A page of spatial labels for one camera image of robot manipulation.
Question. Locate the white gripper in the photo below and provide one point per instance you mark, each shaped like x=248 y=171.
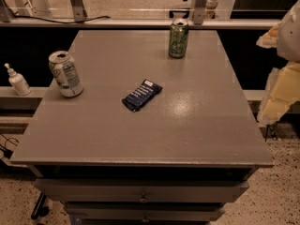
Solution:
x=291 y=37

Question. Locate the white green 7up can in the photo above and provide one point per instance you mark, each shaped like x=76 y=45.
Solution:
x=63 y=69

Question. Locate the green soda can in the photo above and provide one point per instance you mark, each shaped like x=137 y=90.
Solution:
x=178 y=40

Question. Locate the dark blue snack packet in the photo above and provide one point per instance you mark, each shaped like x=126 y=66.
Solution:
x=139 y=97

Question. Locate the upper grey drawer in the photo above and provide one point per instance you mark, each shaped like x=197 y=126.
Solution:
x=141 y=191

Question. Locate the grey drawer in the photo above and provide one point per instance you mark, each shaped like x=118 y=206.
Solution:
x=141 y=191
x=144 y=211

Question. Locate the lower grey drawer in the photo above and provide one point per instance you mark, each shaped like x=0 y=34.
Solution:
x=144 y=211

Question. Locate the white pump lotion bottle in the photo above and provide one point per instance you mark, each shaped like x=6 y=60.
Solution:
x=17 y=81

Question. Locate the black table leg caster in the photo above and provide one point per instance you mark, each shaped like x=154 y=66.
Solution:
x=40 y=209

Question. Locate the metal bracket right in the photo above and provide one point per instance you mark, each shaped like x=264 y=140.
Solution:
x=198 y=11

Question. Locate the metal bracket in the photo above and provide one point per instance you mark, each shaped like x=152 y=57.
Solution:
x=198 y=11
x=79 y=11

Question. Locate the metal bracket left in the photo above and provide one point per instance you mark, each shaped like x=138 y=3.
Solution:
x=79 y=11

